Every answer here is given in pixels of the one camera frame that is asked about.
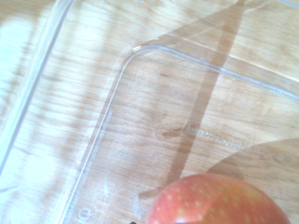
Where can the clear plastic container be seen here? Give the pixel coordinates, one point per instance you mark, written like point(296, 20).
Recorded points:
point(149, 105)

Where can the red apple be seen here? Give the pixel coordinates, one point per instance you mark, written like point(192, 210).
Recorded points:
point(215, 200)

